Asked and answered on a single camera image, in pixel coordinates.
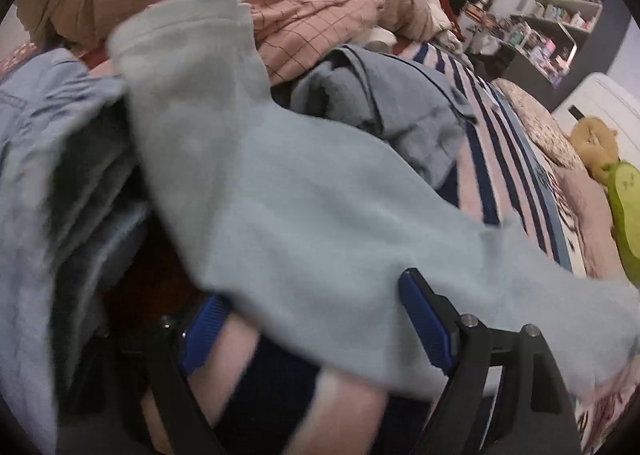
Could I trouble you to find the brown plush toy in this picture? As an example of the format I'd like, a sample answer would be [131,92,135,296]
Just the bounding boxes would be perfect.
[570,117,621,180]

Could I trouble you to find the green avocado plush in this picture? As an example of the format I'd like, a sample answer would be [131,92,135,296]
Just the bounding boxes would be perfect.
[602,160,640,288]

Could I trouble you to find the dark bookshelf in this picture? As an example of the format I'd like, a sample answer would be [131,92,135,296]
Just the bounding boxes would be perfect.
[500,0,631,110]

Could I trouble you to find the floral pillow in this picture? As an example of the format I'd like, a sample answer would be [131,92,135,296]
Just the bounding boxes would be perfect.
[492,79,583,168]

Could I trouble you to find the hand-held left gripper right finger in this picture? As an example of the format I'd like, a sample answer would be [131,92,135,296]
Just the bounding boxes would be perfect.
[398,267,583,455]

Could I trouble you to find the pink pillow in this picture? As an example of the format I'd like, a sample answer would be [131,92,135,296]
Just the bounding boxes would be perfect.
[555,165,626,281]

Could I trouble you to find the light denim garment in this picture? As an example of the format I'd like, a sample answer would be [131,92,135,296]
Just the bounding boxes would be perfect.
[0,47,151,455]

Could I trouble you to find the striped pink navy blanket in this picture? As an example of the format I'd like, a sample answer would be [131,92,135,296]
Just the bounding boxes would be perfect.
[140,37,640,455]

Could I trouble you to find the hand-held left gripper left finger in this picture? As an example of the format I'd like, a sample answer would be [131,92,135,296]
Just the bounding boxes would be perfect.
[65,292,231,455]

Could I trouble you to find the light blue pants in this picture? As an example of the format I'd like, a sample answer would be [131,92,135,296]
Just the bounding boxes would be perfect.
[107,0,640,403]

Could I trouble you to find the pink checked garment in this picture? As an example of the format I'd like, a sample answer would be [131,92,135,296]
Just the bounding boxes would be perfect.
[187,0,436,86]

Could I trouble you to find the white headboard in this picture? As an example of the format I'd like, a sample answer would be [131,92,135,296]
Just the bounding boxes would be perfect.
[552,72,640,160]

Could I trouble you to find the blue grey shirt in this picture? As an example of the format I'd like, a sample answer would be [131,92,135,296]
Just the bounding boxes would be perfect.
[290,45,478,188]

